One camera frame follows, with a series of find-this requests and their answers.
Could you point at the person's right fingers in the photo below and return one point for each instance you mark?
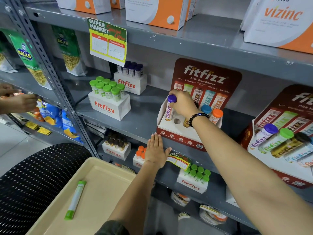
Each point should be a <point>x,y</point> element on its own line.
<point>176,92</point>

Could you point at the black perforated chair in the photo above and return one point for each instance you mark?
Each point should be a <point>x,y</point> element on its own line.
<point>36,181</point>

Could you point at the clear plastic jar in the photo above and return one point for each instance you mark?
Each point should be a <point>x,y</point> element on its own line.
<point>180,198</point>
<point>211,215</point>

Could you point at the small green yellow price sign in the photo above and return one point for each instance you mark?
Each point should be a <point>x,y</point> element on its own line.
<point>179,162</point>

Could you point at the person's left thumb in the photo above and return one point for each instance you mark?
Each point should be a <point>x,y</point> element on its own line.
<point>168,152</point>

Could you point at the yellow snack packet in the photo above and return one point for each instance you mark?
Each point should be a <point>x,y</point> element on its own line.
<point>39,128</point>

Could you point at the blue cap tablet tube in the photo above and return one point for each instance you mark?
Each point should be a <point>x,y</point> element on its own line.
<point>206,109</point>
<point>299,154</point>

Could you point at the green cap tablet tube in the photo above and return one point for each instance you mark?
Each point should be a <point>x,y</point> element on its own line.
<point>276,141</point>

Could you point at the person's left hand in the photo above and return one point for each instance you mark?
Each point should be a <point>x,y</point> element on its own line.
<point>155,154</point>

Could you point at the green snack packet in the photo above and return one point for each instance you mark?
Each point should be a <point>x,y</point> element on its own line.
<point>27,58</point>
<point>69,51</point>

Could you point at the grey metal shelf rack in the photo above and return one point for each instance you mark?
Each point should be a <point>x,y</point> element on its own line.
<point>144,115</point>

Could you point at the blue chips packet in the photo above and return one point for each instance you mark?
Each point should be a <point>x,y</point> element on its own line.
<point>51,115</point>
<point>69,127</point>

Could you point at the purple cap tablet tube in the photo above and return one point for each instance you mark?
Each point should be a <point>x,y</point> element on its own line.
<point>169,112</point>
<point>264,135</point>

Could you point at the large white orange carton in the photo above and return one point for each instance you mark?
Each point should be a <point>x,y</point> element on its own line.
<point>281,21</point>

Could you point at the orange cap tablet tube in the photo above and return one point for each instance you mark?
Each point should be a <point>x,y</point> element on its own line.
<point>216,115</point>

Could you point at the beige plastic tray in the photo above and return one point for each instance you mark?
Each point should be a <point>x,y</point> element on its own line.
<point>97,205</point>

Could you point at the group of purple cap tubes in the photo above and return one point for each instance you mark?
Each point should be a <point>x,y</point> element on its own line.
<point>130,69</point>

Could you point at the black cap gold tube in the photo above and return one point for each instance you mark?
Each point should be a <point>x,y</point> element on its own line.
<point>289,145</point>

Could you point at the person's right forearm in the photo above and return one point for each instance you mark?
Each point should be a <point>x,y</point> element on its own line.
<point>244,173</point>

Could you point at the orange snack packet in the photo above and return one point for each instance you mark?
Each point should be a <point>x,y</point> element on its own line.
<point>36,115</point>

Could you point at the red white display box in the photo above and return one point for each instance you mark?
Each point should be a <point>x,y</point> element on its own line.
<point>281,168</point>
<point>181,130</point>

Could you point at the person's left forearm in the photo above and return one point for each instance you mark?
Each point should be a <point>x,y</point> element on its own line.
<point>137,198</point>

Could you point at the group of orange cap tubes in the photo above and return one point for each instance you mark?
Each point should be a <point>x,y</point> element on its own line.
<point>140,152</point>

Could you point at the green white tablet tube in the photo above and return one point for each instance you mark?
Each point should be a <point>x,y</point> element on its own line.
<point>75,200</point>

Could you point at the camouflage sleeve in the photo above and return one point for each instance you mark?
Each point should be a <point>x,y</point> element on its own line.
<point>112,228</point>

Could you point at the group of dark cap tubes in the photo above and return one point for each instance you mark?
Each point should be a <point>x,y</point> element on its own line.
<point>116,140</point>

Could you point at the group of green cap tubes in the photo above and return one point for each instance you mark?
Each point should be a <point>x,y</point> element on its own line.
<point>198,172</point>
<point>107,89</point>

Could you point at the small white box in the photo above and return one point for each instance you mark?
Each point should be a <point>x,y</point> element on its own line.
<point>231,198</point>

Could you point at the person's right hand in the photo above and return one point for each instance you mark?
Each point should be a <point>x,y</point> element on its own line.
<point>187,105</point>

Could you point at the white tube holder box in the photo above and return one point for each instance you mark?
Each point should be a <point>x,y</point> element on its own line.
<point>110,108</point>
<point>190,184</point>
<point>130,84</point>
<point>115,152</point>
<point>137,162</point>

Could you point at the gold tablet tube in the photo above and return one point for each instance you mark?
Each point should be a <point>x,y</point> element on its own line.
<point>186,122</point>

